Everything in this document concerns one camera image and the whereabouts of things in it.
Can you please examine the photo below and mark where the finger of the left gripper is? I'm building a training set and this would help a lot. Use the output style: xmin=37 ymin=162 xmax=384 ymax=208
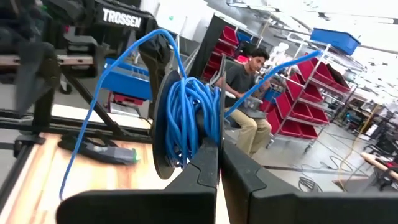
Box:
xmin=14 ymin=41 xmax=62 ymax=116

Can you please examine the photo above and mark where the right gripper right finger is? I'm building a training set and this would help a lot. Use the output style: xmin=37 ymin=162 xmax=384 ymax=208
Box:
xmin=220 ymin=140 xmax=398 ymax=224

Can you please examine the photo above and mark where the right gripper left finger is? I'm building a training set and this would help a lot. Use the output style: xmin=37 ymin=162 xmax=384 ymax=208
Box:
xmin=56 ymin=137 xmax=220 ymax=224

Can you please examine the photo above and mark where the black cord spool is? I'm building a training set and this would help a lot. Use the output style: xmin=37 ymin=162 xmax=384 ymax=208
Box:
xmin=152 ymin=70 xmax=226 ymax=180

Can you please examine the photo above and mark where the blue cord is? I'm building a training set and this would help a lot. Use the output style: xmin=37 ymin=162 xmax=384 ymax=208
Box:
xmin=58 ymin=28 xmax=323 ymax=202

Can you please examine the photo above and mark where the blue storage bin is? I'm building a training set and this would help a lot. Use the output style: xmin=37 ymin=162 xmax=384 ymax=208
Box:
xmin=101 ymin=57 xmax=153 ymax=101
xmin=310 ymin=27 xmax=362 ymax=56

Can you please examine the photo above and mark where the black grey work glove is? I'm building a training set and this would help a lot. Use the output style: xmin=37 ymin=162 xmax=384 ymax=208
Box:
xmin=57 ymin=133 xmax=139 ymax=166

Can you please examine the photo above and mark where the wooden bench with black legs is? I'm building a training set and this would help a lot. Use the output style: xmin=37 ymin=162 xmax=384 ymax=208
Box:
xmin=360 ymin=151 xmax=398 ymax=192

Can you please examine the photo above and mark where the metal shelf with red bins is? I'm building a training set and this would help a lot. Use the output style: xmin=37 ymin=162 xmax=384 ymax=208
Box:
xmin=266 ymin=43 xmax=364 ymax=153

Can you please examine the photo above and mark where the white panel board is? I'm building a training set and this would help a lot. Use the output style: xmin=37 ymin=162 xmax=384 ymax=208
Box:
xmin=139 ymin=0 xmax=218 ymax=43

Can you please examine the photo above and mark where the grey office chair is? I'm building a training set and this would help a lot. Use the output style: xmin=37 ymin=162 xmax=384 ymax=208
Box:
xmin=211 ymin=54 xmax=266 ymax=125

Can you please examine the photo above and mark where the person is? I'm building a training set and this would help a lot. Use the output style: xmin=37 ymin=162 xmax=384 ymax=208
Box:
xmin=216 ymin=47 xmax=273 ymax=156

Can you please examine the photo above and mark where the black rack with red bins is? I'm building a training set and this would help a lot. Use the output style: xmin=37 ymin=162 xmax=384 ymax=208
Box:
xmin=189 ymin=14 xmax=262 ymax=82

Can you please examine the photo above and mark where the black coiled floor cable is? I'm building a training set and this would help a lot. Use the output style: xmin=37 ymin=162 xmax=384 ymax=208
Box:
xmin=297 ymin=176 xmax=324 ymax=193

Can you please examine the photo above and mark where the yellow cable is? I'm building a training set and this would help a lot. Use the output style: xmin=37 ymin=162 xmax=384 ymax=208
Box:
xmin=338 ymin=105 xmax=382 ymax=191

